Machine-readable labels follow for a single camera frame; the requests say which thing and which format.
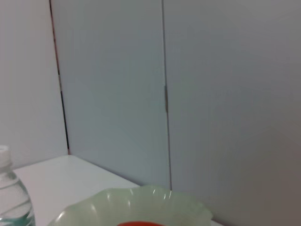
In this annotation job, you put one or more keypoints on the clear green-label water bottle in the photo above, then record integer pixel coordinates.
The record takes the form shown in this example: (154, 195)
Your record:
(11, 193)

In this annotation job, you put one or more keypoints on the green glass fruit plate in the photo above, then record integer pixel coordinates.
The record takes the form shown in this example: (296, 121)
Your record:
(141, 204)

